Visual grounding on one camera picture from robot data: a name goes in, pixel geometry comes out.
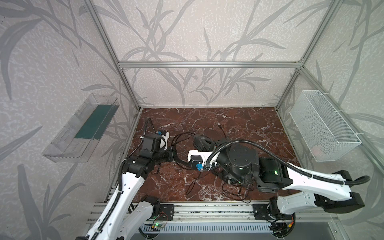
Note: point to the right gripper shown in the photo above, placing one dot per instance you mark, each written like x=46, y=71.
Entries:
x=202, y=143

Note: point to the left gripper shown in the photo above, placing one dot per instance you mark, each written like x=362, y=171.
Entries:
x=167, y=154

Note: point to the black headphones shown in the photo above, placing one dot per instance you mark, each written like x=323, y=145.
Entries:
x=201, y=143
x=234, y=190

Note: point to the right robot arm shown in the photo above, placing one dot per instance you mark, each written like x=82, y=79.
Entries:
x=331, y=192

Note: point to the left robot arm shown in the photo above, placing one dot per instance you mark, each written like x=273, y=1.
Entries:
x=116, y=222

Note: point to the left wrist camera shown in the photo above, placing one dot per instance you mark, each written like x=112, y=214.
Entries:
x=155, y=141

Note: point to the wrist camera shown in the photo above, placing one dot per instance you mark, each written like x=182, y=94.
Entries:
x=155, y=141
x=199, y=160

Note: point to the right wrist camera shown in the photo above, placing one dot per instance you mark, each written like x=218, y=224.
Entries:
x=199, y=160

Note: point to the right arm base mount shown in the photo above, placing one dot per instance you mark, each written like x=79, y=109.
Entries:
x=263, y=211

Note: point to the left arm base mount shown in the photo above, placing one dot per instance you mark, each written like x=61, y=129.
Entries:
x=163, y=212

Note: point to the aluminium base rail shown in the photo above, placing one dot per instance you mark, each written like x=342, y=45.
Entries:
x=222, y=212

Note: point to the clear plastic wall bin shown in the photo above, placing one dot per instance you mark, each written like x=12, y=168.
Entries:
x=78, y=139

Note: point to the white wire mesh basket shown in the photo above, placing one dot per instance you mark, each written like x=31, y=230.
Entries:
x=321, y=124

